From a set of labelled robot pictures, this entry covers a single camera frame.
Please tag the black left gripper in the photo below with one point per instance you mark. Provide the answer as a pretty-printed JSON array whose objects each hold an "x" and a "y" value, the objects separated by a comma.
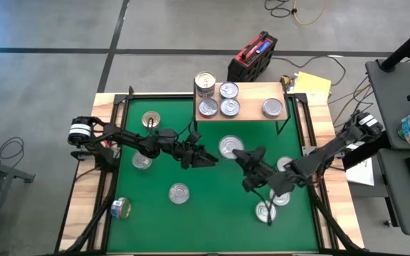
[{"x": 185, "y": 151}]

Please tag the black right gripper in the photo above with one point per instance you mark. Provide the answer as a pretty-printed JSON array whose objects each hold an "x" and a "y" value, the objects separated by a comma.
[{"x": 270, "y": 177}]

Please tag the blue label tuna can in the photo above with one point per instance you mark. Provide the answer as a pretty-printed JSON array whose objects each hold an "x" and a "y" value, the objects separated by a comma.
[
  {"x": 283, "y": 161},
  {"x": 229, "y": 144}
]

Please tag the green label tuna can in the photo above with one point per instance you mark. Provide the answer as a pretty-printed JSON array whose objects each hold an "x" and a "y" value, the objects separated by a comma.
[
  {"x": 230, "y": 107},
  {"x": 282, "y": 201},
  {"x": 272, "y": 108}
]

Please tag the red label silver-lid can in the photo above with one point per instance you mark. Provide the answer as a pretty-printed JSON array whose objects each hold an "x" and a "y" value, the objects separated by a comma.
[{"x": 262, "y": 213}]

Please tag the large red albacore can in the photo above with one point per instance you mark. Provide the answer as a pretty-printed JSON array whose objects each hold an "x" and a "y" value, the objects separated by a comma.
[{"x": 208, "y": 107}]

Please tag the large teal tuna can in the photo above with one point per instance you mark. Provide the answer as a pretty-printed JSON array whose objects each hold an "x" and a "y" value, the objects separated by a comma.
[
  {"x": 142, "y": 160},
  {"x": 179, "y": 193}
]

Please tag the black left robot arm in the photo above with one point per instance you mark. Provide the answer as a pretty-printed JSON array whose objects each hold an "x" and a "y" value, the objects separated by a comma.
[{"x": 134, "y": 140}]

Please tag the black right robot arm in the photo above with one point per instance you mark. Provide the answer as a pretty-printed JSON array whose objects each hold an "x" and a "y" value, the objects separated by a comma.
[{"x": 326, "y": 153}]

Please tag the wooden shelf with black legs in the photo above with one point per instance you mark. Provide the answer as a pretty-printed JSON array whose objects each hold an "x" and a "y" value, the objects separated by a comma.
[{"x": 253, "y": 103}]

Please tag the small teal can gold lid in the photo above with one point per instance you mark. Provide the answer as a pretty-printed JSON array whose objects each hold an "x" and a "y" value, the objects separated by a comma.
[{"x": 154, "y": 121}]

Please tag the green table mat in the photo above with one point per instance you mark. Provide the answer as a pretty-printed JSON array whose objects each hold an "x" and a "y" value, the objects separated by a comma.
[{"x": 205, "y": 227}]

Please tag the blue label gold-lid can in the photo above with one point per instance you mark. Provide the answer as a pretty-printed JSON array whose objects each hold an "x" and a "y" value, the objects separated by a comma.
[{"x": 121, "y": 208}]

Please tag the small yellow black gadget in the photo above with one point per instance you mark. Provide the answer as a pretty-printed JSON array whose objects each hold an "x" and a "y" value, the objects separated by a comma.
[{"x": 286, "y": 81}]

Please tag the red and black toolbox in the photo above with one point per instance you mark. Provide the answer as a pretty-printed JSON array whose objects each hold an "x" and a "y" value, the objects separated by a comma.
[{"x": 247, "y": 67}]

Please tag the yellow paper folder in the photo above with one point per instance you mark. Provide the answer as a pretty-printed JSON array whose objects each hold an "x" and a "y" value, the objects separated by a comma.
[{"x": 313, "y": 85}]

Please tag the white paper sheet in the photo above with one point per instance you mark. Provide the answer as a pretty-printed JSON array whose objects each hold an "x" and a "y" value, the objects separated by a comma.
[{"x": 363, "y": 174}]

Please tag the black desk crossbar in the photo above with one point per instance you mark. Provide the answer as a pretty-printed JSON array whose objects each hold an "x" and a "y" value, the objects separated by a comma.
[{"x": 368, "y": 151}]

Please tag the grey desk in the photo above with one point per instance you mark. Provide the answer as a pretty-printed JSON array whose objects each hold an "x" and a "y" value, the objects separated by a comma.
[{"x": 390, "y": 89}]

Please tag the grey metal stand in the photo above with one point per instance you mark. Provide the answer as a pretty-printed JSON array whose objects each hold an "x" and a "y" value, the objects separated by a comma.
[{"x": 5, "y": 170}]

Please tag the black monitor pole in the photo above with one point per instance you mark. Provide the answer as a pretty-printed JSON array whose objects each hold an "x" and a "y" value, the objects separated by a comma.
[{"x": 408, "y": 46}]

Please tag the black table frame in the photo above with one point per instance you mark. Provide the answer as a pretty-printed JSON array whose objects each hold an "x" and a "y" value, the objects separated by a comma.
[{"x": 155, "y": 96}]

